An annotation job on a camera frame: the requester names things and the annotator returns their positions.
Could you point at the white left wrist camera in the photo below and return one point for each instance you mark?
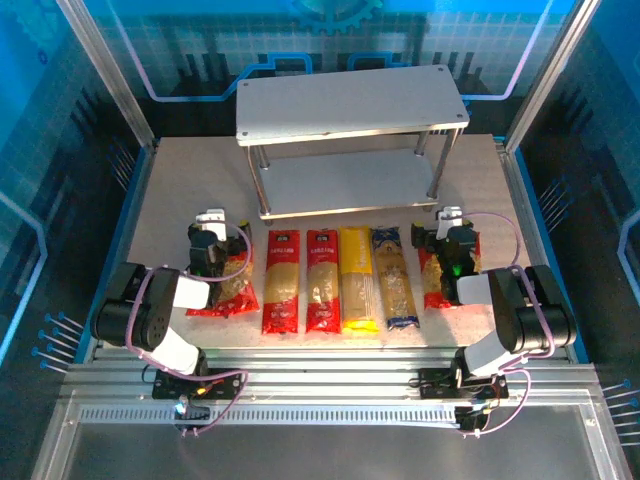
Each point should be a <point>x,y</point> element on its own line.
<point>210,217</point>

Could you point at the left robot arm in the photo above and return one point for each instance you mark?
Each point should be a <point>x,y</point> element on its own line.
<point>125,310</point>

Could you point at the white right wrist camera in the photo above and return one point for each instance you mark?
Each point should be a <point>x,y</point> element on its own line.
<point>450,214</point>

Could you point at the yellow spaghetti bag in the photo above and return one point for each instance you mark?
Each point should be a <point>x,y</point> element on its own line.
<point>357,280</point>

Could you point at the two-tier metal shelf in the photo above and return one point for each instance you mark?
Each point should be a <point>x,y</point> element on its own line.
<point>350,105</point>

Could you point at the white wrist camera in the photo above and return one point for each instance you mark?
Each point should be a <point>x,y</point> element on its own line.
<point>210,217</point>
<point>450,214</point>

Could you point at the black connector block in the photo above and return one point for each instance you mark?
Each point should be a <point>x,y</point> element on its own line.
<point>472,417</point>
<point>192,412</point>

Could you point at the aluminium front frame rail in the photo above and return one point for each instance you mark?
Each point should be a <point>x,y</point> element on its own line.
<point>325,372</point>

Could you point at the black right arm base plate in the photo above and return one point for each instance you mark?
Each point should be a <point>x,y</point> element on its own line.
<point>435,382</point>

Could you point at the blue spaghetti bag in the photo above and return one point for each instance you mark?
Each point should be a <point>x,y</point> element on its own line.
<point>396,280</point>

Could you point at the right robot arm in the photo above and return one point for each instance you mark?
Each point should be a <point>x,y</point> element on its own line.
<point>530,320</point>

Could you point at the red spaghetti bag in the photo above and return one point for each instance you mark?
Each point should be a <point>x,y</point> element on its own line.
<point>323,285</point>
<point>281,285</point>

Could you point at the red macaroni pasta bag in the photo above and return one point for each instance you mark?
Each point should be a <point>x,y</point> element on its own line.
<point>235,295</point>
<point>430,285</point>

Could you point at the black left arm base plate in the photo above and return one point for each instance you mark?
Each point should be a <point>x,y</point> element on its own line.
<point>225,382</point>

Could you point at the aluminium frame post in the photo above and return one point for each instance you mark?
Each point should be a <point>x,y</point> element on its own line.
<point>107,75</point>
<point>547,75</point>

